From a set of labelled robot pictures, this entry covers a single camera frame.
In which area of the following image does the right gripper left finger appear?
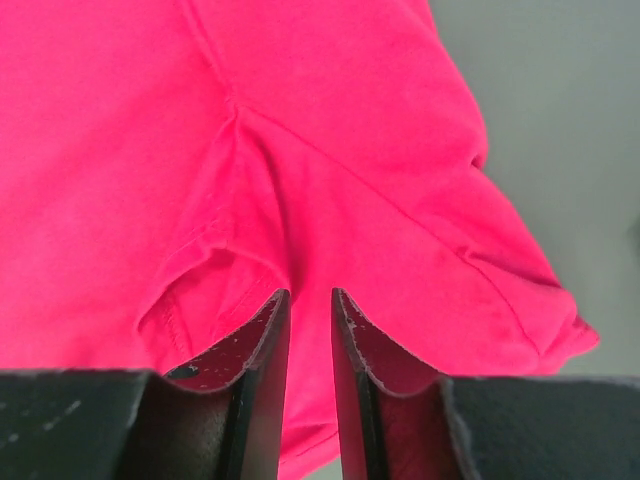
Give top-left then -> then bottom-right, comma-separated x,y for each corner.
1,290 -> 290,479

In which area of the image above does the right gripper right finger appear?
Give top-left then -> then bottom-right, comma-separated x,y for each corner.
332,288 -> 639,479

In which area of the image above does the pink t shirt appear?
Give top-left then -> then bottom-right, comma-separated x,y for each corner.
1,1 -> 599,479

